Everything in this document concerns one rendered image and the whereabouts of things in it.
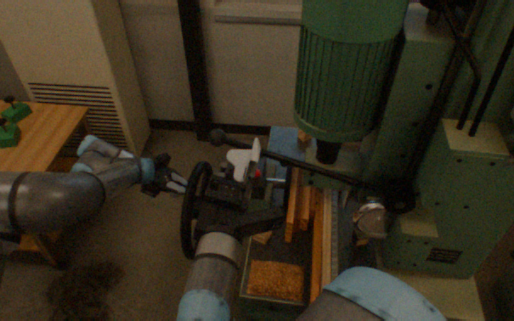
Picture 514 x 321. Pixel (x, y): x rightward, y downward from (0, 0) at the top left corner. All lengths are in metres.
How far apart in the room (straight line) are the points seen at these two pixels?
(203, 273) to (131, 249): 1.54
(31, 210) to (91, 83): 1.54
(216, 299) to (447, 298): 0.68
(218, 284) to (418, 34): 0.51
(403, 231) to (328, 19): 0.43
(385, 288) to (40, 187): 0.61
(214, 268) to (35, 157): 1.45
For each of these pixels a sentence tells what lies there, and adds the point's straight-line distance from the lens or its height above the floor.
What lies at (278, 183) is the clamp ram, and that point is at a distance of 1.04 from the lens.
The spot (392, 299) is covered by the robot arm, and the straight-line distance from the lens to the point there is 0.35.
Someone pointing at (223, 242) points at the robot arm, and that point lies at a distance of 0.65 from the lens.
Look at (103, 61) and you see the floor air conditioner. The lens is 2.16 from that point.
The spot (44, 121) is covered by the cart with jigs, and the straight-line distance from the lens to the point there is 2.16.
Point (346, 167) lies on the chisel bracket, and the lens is 0.95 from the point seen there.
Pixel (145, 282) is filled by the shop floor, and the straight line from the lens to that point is 2.03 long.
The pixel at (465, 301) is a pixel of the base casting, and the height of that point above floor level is 0.80.
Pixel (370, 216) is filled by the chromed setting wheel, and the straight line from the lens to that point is 0.90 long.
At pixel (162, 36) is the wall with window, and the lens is 2.33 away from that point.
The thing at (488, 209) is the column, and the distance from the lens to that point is 0.96.
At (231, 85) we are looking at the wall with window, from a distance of 2.39.
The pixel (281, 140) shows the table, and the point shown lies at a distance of 1.25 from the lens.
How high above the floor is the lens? 1.73
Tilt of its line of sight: 45 degrees down
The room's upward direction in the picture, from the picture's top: straight up
